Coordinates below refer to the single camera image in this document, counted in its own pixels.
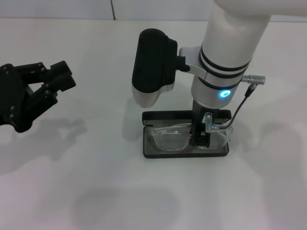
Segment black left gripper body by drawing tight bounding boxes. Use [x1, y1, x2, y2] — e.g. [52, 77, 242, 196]
[0, 63, 34, 134]

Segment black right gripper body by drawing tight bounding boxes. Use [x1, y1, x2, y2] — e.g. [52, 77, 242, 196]
[191, 101, 218, 139]

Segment clear white glasses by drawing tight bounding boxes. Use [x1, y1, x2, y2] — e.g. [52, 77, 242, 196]
[151, 122, 235, 152]

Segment black glasses case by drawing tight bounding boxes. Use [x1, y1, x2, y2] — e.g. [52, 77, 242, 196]
[141, 109, 232, 159]

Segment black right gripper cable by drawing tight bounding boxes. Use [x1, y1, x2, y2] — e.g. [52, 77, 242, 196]
[203, 73, 267, 133]

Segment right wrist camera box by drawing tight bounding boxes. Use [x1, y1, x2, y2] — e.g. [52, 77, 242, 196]
[131, 28, 188, 108]

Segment thin black wall cable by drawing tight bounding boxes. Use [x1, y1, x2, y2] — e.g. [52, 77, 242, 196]
[110, 0, 117, 21]

